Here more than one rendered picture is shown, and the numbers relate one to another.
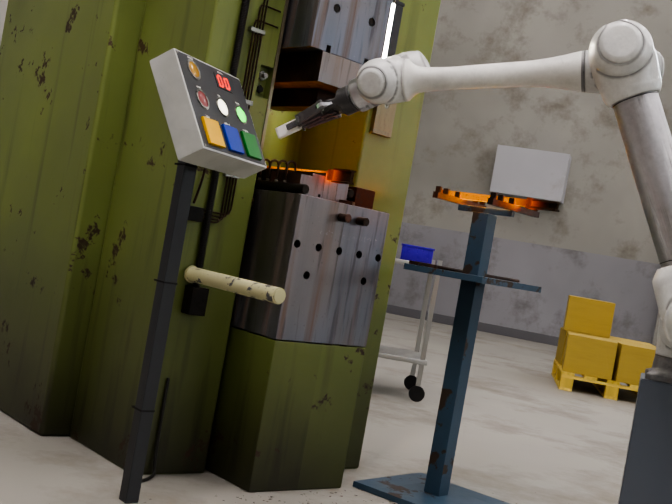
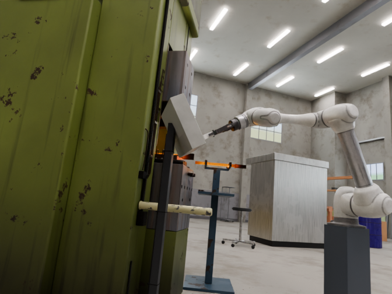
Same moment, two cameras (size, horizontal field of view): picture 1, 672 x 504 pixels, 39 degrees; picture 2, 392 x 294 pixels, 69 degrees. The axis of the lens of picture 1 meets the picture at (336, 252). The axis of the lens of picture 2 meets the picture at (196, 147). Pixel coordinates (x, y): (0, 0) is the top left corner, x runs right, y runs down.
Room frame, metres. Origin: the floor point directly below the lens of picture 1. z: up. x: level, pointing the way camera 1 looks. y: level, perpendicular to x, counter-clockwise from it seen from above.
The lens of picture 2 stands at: (1.27, 1.24, 0.66)
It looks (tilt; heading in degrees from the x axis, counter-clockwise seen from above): 11 degrees up; 323
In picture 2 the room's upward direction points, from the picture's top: 5 degrees clockwise
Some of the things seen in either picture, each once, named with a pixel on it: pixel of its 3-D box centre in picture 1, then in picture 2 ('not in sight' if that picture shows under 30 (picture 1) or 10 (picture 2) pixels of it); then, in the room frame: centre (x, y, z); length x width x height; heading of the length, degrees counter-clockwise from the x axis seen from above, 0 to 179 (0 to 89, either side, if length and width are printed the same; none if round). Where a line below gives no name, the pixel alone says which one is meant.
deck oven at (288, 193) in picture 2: not in sight; (284, 200); (5.04, -4.13, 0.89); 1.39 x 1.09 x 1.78; 73
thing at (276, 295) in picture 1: (233, 284); (175, 208); (2.71, 0.27, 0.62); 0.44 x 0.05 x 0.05; 41
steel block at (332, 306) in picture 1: (281, 262); (150, 195); (3.20, 0.17, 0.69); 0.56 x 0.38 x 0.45; 41
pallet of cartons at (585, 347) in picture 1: (610, 347); not in sight; (7.85, -2.36, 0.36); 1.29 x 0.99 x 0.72; 159
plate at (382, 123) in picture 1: (384, 111); not in sight; (3.31, -0.08, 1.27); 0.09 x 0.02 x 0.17; 131
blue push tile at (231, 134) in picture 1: (231, 140); not in sight; (2.52, 0.32, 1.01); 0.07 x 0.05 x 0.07; 156
